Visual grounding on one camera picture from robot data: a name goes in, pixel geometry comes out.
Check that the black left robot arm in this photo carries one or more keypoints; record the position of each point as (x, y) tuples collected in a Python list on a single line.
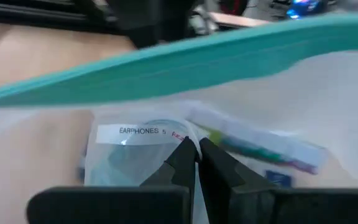
[(157, 18)]

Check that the black metal table frame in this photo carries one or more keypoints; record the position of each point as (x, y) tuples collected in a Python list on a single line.
[(42, 12)]

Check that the teal mesh zipper pouch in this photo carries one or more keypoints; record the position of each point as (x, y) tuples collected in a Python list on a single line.
[(197, 62)]

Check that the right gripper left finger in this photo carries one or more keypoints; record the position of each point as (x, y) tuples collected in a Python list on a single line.
[(110, 205)]

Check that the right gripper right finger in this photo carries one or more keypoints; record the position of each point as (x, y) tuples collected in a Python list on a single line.
[(291, 207)]

